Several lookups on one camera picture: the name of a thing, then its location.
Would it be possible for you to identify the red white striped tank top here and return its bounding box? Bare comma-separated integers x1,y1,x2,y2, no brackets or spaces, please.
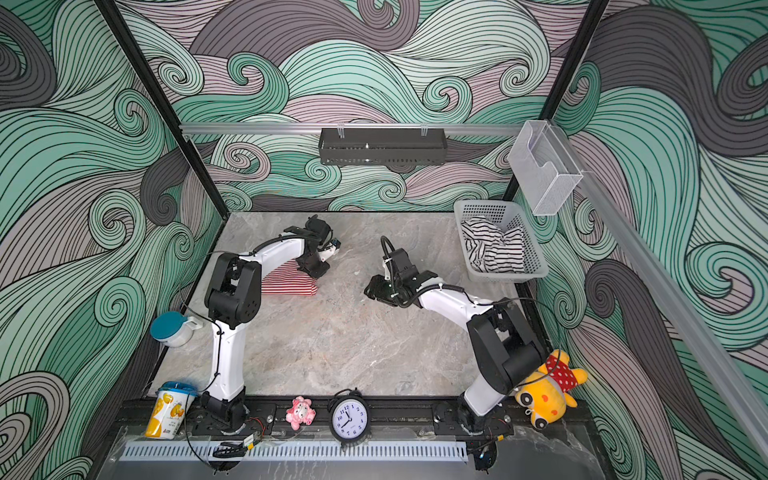
261,260,318,296

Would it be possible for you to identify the black white striped tank top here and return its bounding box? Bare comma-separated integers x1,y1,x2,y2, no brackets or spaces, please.
460,217,525,274

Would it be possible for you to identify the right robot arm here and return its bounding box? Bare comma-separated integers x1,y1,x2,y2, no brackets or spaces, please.
364,275,548,435

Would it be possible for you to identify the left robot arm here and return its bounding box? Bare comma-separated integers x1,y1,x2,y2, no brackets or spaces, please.
201,216,340,431

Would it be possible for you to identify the grey plastic laundry basket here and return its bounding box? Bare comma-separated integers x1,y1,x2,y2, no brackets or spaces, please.
454,200,549,283

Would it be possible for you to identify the black alarm clock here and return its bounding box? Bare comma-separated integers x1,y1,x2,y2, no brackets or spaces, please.
327,389,371,448

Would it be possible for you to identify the pink plush toy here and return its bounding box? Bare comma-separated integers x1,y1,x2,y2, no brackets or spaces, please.
285,396,316,431

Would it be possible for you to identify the teal lid white mug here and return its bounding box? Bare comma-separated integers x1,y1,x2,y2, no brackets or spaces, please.
150,311,203,348

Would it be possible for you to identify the yellow plush toy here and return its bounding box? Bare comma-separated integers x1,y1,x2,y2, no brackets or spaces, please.
513,349,589,430

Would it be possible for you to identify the yellow drink cup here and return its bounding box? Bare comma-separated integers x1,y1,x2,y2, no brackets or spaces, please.
144,381,198,440

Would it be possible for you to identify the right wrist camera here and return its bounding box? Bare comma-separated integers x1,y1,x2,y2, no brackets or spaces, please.
380,236,438,290

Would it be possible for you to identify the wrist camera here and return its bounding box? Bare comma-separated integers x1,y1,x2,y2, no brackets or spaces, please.
380,236,438,290
304,215,341,261

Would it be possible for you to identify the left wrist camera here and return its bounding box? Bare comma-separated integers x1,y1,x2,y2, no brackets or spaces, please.
304,215,341,261

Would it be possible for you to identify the black wall shelf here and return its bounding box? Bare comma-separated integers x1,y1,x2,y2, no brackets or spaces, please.
318,129,448,167

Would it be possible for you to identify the white slotted cable duct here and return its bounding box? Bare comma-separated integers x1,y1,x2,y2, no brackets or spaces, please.
119,440,469,463

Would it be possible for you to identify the aluminium rail back wall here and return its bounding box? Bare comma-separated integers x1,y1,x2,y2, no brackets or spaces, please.
179,122,523,137

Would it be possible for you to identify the aluminium rail wall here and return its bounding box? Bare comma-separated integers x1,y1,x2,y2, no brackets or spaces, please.
179,122,523,137
556,122,767,470

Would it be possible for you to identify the clear wall-mounted bin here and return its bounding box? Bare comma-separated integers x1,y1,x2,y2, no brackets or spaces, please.
507,120,583,217

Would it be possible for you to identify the aluminium rail right wall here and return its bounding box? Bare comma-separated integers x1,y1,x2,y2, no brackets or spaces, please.
556,122,767,470

